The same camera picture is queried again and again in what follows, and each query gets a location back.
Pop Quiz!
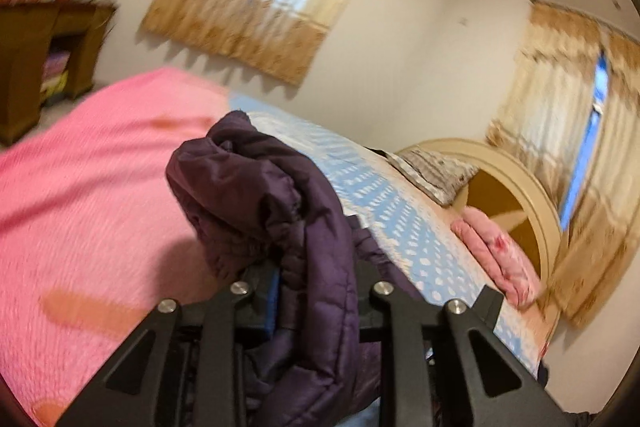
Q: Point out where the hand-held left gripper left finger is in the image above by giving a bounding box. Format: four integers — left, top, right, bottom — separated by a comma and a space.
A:
55, 259, 281, 427

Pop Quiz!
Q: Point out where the blue dotted bed sheet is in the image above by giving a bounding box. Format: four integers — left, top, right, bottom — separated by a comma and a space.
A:
227, 94, 551, 380

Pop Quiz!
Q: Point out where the pink bed blanket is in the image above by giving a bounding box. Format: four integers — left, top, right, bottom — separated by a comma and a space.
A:
0, 67, 236, 425

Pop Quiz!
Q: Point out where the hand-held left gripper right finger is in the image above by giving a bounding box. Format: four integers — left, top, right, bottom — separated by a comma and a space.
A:
352, 257, 576, 427

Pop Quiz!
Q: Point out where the purple quilted jacket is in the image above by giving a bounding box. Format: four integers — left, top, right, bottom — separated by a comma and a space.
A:
165, 109, 431, 427

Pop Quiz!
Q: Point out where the pink folded quilt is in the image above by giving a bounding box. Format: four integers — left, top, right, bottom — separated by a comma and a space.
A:
450, 206, 548, 312

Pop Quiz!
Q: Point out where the stack of colourful cloths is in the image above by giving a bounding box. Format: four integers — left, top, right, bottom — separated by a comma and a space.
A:
41, 48, 72, 104

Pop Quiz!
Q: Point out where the grey patterned pillow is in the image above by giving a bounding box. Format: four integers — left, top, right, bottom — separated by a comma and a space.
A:
387, 148, 480, 206

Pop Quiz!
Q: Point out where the round wooden headboard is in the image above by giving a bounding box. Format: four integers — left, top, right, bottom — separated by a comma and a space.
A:
395, 138, 571, 303

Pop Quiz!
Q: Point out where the brown wooden cabinet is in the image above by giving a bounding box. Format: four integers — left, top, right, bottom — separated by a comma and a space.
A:
0, 0, 118, 146

